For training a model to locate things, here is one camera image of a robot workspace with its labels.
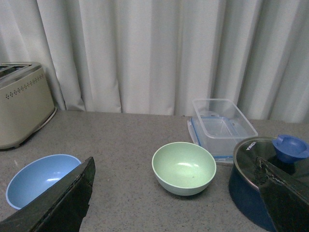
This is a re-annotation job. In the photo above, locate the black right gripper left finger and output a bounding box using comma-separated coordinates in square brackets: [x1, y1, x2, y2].
[0, 157, 95, 232]

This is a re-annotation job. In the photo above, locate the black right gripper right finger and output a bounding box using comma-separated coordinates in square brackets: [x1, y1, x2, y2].
[255, 157, 309, 232]

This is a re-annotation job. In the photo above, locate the green bowl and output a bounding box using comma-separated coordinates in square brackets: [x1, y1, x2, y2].
[152, 142, 217, 196]

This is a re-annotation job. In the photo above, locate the blue bowl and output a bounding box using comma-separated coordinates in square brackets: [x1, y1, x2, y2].
[6, 154, 81, 210]

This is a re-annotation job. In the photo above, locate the dark blue pot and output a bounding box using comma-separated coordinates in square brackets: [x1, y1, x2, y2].
[228, 154, 277, 232]

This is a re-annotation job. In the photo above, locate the glass pot lid blue knob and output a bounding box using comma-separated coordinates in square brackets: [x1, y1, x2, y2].
[233, 134, 309, 190]

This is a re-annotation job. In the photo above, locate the blue-rimmed container lid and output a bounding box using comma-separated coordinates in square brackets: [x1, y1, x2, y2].
[187, 116, 242, 163]

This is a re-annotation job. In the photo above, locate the clear plastic food container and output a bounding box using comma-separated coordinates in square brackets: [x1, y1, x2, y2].
[191, 99, 258, 149]

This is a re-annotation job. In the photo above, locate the cream two-slot toaster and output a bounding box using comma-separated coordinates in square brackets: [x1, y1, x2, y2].
[0, 62, 56, 149]

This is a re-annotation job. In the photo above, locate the white curtain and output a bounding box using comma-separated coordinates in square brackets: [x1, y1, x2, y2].
[0, 0, 309, 123]

